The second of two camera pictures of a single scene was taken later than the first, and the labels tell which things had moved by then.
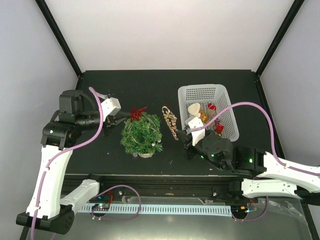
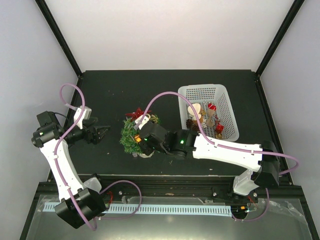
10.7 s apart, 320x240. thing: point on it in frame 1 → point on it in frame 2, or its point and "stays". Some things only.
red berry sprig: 217,121 stays
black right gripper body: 188,153 → 147,150
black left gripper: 111,120 → 94,138
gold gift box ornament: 203,116 → 138,138
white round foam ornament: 194,108 stays
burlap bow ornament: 211,113 stays
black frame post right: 294,9 stays
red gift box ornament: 219,127 stays
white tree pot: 145,155 stays
